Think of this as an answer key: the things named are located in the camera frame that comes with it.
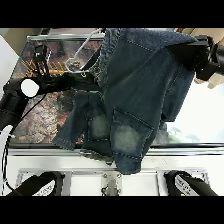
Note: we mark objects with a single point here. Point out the blue denim jacket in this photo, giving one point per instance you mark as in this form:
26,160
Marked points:
133,93

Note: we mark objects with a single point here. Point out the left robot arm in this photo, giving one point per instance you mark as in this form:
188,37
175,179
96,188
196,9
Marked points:
13,103

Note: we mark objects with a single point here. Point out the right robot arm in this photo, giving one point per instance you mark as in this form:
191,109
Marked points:
196,55

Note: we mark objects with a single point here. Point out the white clothes hanger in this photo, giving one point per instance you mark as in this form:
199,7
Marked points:
77,53

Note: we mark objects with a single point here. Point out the silver frame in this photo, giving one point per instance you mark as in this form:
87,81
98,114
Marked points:
100,160

